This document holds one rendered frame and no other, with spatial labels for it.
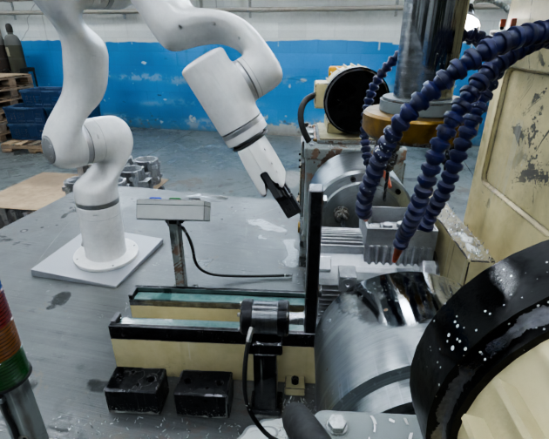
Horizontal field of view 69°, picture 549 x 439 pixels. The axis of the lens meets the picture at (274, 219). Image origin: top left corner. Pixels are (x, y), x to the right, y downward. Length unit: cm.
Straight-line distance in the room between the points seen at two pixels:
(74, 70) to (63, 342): 63
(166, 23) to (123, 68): 655
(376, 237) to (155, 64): 648
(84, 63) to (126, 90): 629
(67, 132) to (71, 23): 26
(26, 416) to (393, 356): 51
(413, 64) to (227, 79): 29
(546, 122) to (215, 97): 53
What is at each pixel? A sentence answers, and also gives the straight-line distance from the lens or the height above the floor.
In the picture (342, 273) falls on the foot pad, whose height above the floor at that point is 107.
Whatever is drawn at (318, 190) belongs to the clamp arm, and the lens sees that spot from 56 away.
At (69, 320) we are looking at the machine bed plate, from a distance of 115.
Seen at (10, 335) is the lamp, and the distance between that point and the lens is 62.
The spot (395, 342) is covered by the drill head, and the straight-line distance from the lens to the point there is 46.
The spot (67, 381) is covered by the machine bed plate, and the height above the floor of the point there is 80.
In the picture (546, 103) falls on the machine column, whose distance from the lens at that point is 77.
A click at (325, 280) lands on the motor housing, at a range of 72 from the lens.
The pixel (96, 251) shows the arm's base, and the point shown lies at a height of 87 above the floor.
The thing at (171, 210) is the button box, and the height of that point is 106.
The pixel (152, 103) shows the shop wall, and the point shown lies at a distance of 716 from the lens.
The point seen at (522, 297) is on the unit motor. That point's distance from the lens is 21.
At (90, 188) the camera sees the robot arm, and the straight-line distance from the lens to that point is 122.
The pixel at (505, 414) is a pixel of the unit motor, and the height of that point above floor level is 131.
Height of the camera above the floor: 145
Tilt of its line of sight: 25 degrees down
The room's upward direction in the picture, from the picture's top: straight up
